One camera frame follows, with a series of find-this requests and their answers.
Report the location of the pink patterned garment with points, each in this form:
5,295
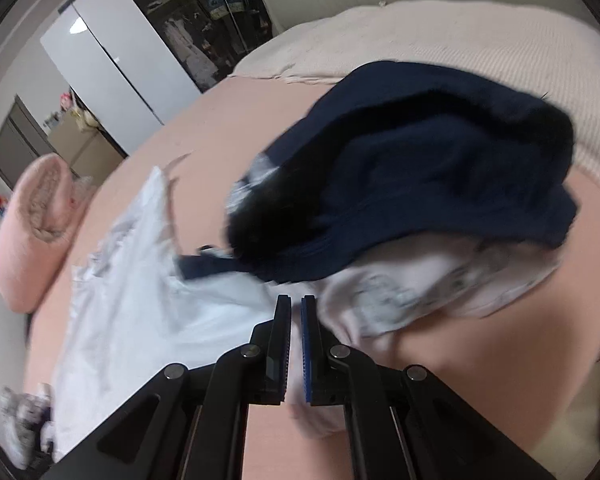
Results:
430,289

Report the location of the black glass wardrobe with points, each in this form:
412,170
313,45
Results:
209,37

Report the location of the white navy-trimmed shirt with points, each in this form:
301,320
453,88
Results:
133,312

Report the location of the rolled pink blanket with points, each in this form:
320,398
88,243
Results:
42,217

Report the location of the navy blue garment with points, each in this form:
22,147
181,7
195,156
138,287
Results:
396,149

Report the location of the pile of patterned clothes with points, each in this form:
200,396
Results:
27,423

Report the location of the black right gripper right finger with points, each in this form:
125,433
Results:
404,424

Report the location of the dark grey door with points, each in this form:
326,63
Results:
22,140

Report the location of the white wardrobe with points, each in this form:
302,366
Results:
120,68

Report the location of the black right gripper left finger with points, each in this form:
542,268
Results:
189,424

